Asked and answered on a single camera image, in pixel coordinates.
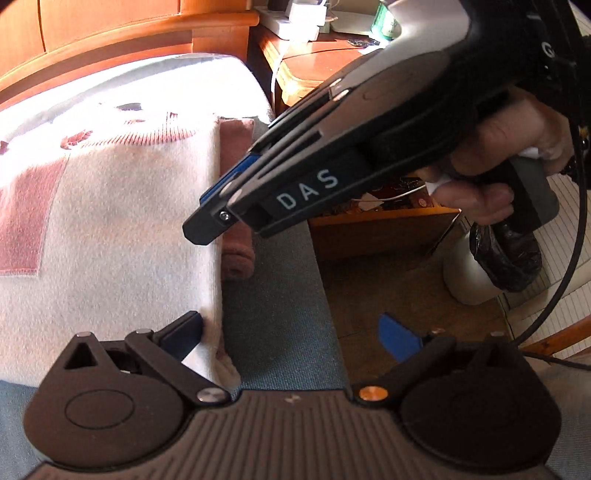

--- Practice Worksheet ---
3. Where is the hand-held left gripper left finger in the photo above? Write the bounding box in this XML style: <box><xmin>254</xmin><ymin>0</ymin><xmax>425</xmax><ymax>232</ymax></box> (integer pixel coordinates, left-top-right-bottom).
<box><xmin>64</xmin><ymin>311</ymin><xmax>230</xmax><ymax>408</ymax></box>

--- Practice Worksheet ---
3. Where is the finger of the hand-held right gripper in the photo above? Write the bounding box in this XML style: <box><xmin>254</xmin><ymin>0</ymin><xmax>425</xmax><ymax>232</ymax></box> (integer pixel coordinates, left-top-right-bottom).
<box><xmin>199</xmin><ymin>79</ymin><xmax>349</xmax><ymax>207</ymax></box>
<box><xmin>182</xmin><ymin>133</ymin><xmax>357</xmax><ymax>246</ymax></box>

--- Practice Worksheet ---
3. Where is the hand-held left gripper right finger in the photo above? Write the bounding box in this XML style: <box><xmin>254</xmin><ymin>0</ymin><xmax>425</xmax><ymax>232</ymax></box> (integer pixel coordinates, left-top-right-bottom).
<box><xmin>355</xmin><ymin>314</ymin><xmax>522</xmax><ymax>408</ymax></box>

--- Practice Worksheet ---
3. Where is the pink and white knit sweater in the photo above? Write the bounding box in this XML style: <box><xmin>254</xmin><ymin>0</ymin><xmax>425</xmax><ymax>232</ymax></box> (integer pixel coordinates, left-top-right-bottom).
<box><xmin>0</xmin><ymin>111</ymin><xmax>258</xmax><ymax>388</ymax></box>

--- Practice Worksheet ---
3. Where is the person's right hand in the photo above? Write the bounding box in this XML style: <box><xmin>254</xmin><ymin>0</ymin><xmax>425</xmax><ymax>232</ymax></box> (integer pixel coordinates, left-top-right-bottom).
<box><xmin>417</xmin><ymin>88</ymin><xmax>576</xmax><ymax>225</ymax></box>

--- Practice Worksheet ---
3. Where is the green bottle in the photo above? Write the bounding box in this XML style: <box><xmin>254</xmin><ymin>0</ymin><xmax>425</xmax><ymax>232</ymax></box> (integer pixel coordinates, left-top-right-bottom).
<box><xmin>370</xmin><ymin>0</ymin><xmax>403</xmax><ymax>40</ymax></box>

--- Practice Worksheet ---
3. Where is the blue printed bed sheet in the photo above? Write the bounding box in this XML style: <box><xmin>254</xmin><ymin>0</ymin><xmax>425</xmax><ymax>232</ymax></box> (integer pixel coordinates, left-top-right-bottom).
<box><xmin>0</xmin><ymin>53</ymin><xmax>349</xmax><ymax>480</ymax></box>

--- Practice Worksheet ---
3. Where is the wooden nightstand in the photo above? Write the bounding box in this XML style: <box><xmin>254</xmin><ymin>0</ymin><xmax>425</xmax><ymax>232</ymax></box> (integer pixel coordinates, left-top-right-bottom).
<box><xmin>308</xmin><ymin>180</ymin><xmax>462</xmax><ymax>263</ymax></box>
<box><xmin>249</xmin><ymin>23</ymin><xmax>393</xmax><ymax>112</ymax></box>

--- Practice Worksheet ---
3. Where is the black plastic bag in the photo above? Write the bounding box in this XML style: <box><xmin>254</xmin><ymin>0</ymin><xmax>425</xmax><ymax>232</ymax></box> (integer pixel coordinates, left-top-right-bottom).
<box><xmin>468</xmin><ymin>220</ymin><xmax>544</xmax><ymax>292</ymax></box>

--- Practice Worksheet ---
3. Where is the white power strip with chargers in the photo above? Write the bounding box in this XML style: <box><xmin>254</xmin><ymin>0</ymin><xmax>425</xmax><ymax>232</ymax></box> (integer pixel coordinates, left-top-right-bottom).
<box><xmin>255</xmin><ymin>0</ymin><xmax>334</xmax><ymax>42</ymax></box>

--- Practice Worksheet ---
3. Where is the wooden bed headboard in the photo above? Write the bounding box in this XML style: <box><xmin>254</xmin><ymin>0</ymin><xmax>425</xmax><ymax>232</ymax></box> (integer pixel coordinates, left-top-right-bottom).
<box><xmin>0</xmin><ymin>0</ymin><xmax>260</xmax><ymax>112</ymax></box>

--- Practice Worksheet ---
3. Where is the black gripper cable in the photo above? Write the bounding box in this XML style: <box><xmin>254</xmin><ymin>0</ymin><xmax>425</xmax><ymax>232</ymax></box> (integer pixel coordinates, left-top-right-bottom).
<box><xmin>510</xmin><ymin>124</ymin><xmax>591</xmax><ymax>371</ymax></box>

